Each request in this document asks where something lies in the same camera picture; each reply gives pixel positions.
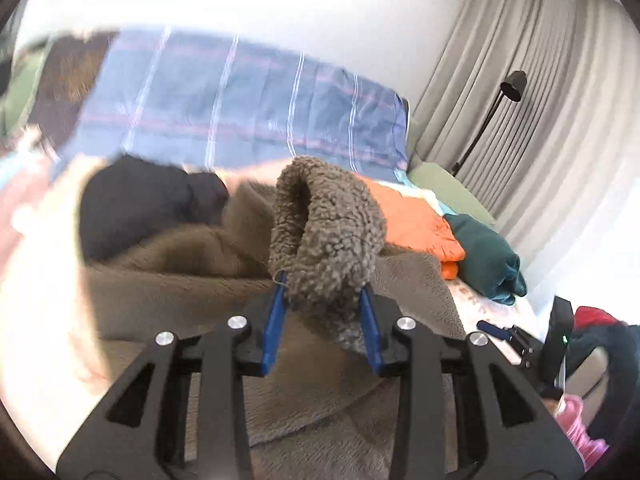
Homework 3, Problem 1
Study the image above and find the black garment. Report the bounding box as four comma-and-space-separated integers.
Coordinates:
80, 155, 231, 261

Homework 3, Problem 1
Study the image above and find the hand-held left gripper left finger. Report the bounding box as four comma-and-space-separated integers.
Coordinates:
56, 270, 291, 480

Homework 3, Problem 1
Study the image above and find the pink fluffy blanket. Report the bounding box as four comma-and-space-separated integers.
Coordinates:
0, 125, 546, 480

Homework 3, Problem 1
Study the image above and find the black floor lamp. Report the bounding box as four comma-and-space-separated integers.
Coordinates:
450, 70, 528, 176

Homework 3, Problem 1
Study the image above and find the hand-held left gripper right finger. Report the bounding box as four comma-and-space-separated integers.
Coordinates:
357, 285, 586, 480

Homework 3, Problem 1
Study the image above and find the green pillow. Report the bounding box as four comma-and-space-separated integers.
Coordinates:
407, 160, 498, 226

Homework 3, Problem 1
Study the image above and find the dark blue garment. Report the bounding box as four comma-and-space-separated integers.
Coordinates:
565, 322, 640, 456

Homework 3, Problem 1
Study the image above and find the brown fleece jacket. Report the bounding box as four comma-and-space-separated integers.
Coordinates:
75, 156, 468, 480

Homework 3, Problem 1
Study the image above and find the grey curtain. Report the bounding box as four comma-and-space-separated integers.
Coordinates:
410, 0, 640, 291

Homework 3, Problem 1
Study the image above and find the dark patterned pillow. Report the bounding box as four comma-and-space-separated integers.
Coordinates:
0, 30, 121, 151

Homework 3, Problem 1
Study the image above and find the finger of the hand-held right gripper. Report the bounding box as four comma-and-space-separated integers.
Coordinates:
475, 319, 516, 342

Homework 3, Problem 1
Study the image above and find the person's right forearm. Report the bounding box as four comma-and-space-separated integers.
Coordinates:
542, 392, 611, 471

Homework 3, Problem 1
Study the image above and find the orange down jacket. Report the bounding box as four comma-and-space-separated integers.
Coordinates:
357, 175, 466, 281

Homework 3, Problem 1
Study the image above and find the dark green sweatshirt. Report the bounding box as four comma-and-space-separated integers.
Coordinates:
442, 212, 528, 306

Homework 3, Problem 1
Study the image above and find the blue plaid quilt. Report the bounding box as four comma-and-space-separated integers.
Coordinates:
50, 30, 411, 186

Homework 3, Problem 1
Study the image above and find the red garment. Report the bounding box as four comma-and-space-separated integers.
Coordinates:
575, 305, 621, 331

